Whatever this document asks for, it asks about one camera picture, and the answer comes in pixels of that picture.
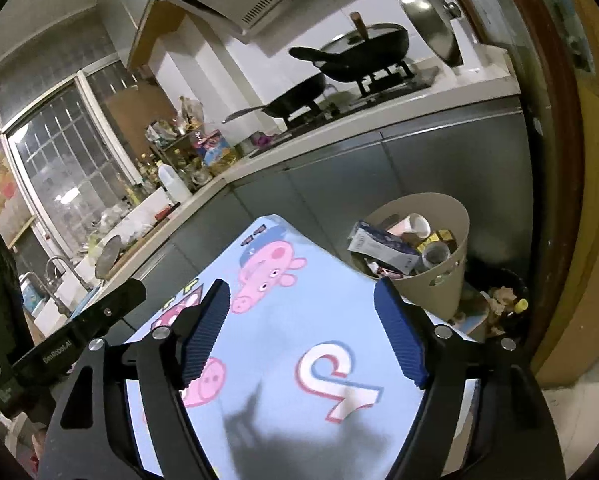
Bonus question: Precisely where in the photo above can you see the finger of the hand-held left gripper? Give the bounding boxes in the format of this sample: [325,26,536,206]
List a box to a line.
[70,279,147,347]

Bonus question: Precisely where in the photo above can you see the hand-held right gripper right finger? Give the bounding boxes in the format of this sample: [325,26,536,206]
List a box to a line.
[373,277,566,480]

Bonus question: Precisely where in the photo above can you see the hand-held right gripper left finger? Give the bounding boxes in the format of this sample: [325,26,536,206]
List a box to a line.
[38,279,231,480]

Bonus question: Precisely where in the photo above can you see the beige plastic waste bin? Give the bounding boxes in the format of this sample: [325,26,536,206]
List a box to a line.
[352,192,470,323]

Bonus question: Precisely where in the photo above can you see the blue white carton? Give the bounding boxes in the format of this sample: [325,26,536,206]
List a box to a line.
[348,221,423,276]

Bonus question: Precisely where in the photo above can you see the yellow snack packet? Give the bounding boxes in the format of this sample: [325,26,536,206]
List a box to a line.
[417,227,455,253]

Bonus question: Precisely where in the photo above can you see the pink paper cup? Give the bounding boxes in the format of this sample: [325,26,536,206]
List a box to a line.
[387,212,431,241]

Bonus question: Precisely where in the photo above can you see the round mesh strainer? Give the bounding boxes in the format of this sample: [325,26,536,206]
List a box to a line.
[94,234,125,281]

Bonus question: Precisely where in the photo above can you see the steel faucet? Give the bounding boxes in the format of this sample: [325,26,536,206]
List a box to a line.
[44,256,87,291]
[19,271,55,311]

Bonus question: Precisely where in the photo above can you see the cartoon printed blue blanket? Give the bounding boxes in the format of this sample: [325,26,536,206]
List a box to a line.
[124,214,480,480]

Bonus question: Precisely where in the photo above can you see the black waste bin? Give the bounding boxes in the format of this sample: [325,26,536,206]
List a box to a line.
[462,267,530,341]

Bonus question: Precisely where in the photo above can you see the white plastic jug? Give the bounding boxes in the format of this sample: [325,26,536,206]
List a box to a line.
[156,164,192,206]

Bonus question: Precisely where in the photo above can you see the row of sauce bottles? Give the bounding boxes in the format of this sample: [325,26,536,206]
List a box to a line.
[124,157,162,201]

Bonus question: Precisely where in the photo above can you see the barred kitchen window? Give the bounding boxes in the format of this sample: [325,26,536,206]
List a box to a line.
[0,60,180,241]

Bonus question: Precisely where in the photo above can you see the grey kitchen counter cabinets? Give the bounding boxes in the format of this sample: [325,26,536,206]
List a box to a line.
[69,92,530,341]

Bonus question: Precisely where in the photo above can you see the yellow cooking oil bottle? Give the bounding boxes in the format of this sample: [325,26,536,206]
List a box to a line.
[195,129,240,168]

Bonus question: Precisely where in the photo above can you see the metal spice rack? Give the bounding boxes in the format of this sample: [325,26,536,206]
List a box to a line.
[144,97,215,186]

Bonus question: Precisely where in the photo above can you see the gas stove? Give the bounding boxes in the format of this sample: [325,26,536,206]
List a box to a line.
[249,55,440,158]

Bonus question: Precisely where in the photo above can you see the black frying pan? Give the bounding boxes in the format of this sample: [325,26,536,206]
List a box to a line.
[222,72,327,123]

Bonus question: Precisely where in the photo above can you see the black wok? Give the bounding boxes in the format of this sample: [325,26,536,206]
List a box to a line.
[288,22,411,83]

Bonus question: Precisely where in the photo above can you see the steel pot lid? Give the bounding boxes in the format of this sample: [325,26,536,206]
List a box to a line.
[392,0,464,68]

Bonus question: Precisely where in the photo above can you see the wooden door frame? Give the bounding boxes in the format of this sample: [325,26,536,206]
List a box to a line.
[494,0,599,391]

